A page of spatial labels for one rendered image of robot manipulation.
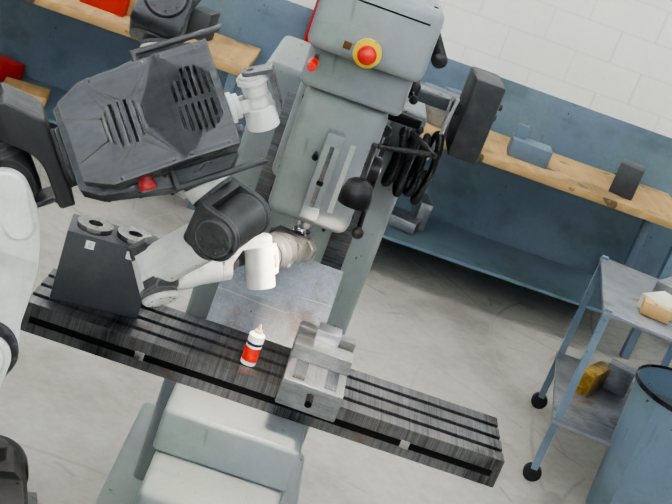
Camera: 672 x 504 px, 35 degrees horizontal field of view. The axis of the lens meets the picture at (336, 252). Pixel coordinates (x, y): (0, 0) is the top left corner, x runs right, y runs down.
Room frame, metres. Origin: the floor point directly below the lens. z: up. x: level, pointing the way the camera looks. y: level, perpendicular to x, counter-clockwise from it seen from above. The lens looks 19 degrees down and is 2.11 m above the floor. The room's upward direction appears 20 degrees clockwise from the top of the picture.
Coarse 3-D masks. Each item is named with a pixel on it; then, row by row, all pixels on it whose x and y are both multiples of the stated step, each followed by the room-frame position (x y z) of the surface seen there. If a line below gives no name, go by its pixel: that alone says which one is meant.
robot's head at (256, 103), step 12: (252, 84) 2.05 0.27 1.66; (264, 84) 2.08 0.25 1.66; (240, 96) 2.09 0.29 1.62; (252, 96) 2.07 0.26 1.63; (264, 96) 2.07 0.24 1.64; (240, 108) 2.06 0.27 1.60; (252, 108) 2.07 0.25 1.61; (264, 108) 2.07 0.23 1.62; (276, 108) 2.10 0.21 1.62; (252, 120) 2.07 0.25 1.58; (264, 120) 2.07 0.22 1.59; (276, 120) 2.09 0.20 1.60
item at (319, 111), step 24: (312, 96) 2.38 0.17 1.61; (336, 96) 2.39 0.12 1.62; (312, 120) 2.38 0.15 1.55; (336, 120) 2.39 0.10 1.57; (360, 120) 2.39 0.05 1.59; (384, 120) 2.40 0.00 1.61; (288, 144) 2.40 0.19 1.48; (312, 144) 2.38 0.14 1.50; (360, 144) 2.39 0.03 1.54; (288, 168) 2.38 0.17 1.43; (312, 168) 2.39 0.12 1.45; (336, 168) 2.39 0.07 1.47; (360, 168) 2.39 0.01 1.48; (288, 192) 2.38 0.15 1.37; (336, 192) 2.39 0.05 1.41; (288, 216) 2.40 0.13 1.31; (336, 216) 2.39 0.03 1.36
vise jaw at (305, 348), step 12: (300, 336) 2.44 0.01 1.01; (300, 348) 2.40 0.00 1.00; (312, 348) 2.40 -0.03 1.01; (324, 348) 2.43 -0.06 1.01; (336, 348) 2.45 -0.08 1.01; (312, 360) 2.40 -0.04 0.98; (324, 360) 2.40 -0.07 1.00; (336, 360) 2.40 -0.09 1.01; (348, 360) 2.41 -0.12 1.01; (336, 372) 2.40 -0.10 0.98; (348, 372) 2.40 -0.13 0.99
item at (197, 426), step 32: (192, 416) 2.23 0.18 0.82; (224, 416) 2.28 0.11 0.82; (256, 416) 2.33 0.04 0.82; (160, 448) 2.22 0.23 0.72; (192, 448) 2.22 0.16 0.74; (224, 448) 2.23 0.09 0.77; (256, 448) 2.23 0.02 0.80; (288, 448) 2.24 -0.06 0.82; (256, 480) 2.23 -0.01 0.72; (288, 480) 2.24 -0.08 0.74
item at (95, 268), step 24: (72, 216) 2.48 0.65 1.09; (72, 240) 2.39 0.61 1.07; (96, 240) 2.40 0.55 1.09; (120, 240) 2.44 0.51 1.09; (72, 264) 2.39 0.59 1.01; (96, 264) 2.40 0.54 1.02; (120, 264) 2.42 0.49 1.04; (72, 288) 2.39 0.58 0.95; (96, 288) 2.41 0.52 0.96; (120, 288) 2.42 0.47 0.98; (120, 312) 2.43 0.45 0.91
